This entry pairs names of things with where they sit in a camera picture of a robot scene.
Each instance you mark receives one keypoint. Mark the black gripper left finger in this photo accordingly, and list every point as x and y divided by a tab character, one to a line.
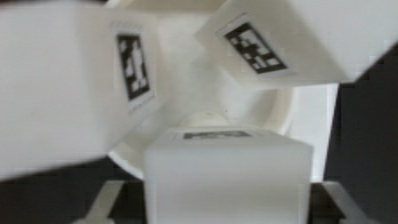
98	213

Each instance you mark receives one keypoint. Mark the white round stool seat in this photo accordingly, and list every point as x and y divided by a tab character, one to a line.
208	100

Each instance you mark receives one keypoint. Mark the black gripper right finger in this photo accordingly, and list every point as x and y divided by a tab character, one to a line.
355	216

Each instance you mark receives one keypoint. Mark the white right border rail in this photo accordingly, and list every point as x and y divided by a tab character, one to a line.
311	123

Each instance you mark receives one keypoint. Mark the white stool leg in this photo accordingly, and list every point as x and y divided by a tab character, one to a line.
298	42
225	175
80	75

